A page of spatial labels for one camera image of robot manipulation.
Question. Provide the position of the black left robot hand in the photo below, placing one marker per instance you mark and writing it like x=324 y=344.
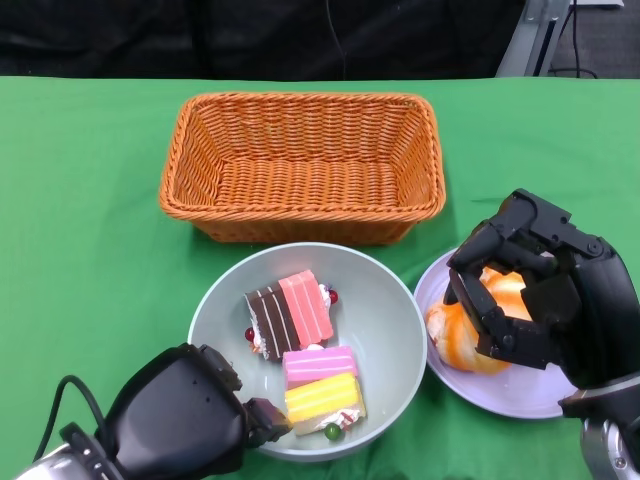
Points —
x=170 y=415

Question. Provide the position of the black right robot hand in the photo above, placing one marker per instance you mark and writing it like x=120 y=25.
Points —
x=600 y=310

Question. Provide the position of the chocolate striped cake slice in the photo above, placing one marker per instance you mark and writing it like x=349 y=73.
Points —
x=272 y=320

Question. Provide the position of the oval orange bread loaf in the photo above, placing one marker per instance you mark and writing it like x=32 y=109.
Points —
x=455 y=340

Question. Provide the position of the yellow striped cake slice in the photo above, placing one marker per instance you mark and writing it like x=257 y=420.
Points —
x=320 y=400

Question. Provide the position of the magenta striped cake slice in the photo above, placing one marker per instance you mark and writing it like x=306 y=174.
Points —
x=320 y=362

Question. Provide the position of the grey-green bowl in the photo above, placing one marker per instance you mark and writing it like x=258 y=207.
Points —
x=385 y=320

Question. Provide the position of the lavender plate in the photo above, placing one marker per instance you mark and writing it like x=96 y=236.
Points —
x=500 y=395

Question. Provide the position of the orange wicker basket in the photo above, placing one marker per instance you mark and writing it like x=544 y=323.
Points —
x=300 y=195

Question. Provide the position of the black backdrop cloth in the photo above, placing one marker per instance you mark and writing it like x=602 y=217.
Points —
x=150 y=40

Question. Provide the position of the grey metal frame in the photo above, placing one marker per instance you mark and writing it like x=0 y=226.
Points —
x=522 y=40

